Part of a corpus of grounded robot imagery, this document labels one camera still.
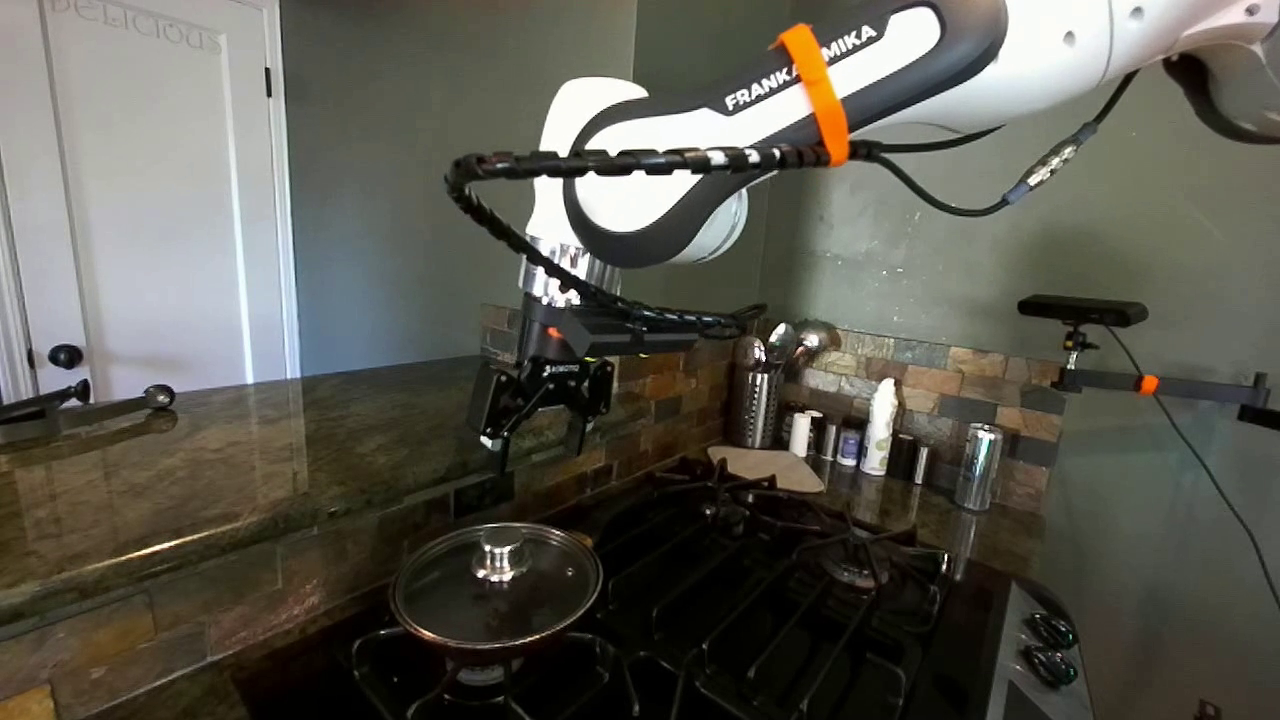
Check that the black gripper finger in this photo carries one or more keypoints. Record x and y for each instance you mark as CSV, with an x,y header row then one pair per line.
x,y
586,424
495,431

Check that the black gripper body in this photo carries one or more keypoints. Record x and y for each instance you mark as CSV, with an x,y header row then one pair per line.
x,y
560,366

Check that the glass lid with steel knob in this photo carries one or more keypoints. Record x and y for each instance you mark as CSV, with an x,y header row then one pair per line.
x,y
533,602

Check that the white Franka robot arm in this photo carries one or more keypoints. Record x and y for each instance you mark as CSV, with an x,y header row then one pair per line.
x,y
932,64

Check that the steel utensil holder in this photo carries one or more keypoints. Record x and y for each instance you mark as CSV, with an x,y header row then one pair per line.
x,y
756,406

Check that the quilted pot holder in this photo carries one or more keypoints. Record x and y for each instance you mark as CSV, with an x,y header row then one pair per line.
x,y
774,468

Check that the metal spoon utensils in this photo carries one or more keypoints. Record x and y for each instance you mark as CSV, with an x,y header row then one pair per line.
x,y
782,344

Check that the white small cup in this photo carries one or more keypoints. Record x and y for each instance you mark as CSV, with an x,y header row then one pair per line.
x,y
803,432

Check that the grey small shaker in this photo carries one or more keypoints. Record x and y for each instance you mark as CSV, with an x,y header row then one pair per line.
x,y
829,443

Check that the purple small jar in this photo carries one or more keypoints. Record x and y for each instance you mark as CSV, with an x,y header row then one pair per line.
x,y
851,444

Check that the black gas stove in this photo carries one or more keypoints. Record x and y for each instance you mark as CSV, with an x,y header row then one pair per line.
x,y
803,602

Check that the white plastic bottle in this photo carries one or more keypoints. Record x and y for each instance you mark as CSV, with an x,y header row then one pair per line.
x,y
880,424

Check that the dark small shaker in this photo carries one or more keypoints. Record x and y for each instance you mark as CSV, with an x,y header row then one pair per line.
x,y
908,463

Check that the metal scoop with round head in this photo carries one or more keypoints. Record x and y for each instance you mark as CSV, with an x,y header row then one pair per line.
x,y
158,399

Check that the silver drink can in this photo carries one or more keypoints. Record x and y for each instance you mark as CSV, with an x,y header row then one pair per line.
x,y
976,466

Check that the white panel door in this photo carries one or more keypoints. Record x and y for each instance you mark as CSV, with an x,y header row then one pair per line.
x,y
163,200

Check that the black door knob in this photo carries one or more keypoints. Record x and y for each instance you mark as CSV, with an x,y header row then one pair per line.
x,y
66,359

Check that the black stove knob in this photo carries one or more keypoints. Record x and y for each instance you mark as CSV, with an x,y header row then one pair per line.
x,y
1048,664
1048,628

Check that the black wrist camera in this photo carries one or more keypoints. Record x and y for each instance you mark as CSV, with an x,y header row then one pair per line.
x,y
664,332

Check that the black bar camera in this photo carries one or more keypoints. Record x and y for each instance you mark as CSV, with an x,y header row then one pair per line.
x,y
1081,309

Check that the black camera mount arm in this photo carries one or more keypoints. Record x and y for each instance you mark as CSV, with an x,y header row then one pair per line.
x,y
1203,389

